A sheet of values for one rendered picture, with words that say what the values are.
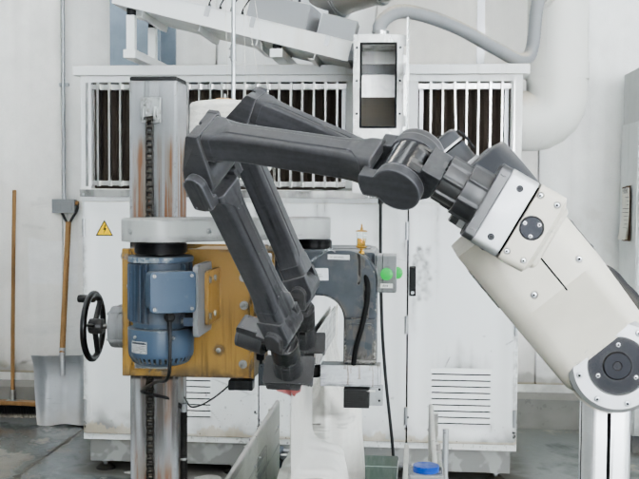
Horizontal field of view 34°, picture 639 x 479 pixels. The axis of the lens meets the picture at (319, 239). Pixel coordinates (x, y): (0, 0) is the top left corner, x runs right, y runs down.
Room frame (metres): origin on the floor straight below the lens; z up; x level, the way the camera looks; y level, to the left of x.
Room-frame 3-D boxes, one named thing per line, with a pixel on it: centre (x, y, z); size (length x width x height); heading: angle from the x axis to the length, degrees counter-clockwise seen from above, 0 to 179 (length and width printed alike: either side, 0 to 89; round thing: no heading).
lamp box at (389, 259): (2.51, -0.16, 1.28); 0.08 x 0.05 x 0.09; 175
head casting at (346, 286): (2.63, -0.03, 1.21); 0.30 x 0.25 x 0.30; 175
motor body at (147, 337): (2.39, 0.36, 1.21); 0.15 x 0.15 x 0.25
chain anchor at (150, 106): (2.57, 0.42, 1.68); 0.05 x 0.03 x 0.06; 85
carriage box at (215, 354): (2.63, 0.31, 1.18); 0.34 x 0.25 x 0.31; 85
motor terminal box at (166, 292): (2.30, 0.33, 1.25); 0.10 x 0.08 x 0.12; 110
